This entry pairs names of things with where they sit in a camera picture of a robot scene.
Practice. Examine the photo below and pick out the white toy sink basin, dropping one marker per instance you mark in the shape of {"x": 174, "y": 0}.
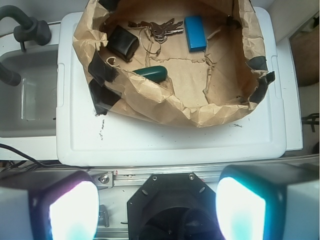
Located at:
{"x": 29, "y": 109}

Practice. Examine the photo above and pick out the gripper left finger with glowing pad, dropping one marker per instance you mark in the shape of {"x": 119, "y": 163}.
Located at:
{"x": 48, "y": 205}

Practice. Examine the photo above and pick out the green plastic pickle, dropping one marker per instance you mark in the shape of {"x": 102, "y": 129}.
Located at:
{"x": 155, "y": 74}

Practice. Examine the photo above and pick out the brown paper bag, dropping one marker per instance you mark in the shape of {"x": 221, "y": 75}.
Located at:
{"x": 218, "y": 85}

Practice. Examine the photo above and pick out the bunch of metal keys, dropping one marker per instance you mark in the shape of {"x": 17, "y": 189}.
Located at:
{"x": 159, "y": 32}

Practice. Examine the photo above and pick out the white plastic cooler lid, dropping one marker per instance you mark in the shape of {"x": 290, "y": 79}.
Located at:
{"x": 84, "y": 138}

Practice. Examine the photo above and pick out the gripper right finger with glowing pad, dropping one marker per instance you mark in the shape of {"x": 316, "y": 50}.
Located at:
{"x": 271, "y": 201}

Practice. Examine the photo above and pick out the black rounded box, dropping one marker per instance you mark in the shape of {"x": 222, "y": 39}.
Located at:
{"x": 123, "y": 43}

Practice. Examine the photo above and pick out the aluminium rail with bolt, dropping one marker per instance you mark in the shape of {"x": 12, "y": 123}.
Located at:
{"x": 136, "y": 176}

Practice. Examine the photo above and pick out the blue rectangular block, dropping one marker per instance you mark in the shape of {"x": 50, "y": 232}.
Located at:
{"x": 195, "y": 34}

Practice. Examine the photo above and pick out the black octagonal mount plate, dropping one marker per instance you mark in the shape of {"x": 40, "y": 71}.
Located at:
{"x": 175, "y": 206}

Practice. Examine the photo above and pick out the dark grey toy faucet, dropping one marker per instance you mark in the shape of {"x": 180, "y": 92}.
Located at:
{"x": 28, "y": 29}

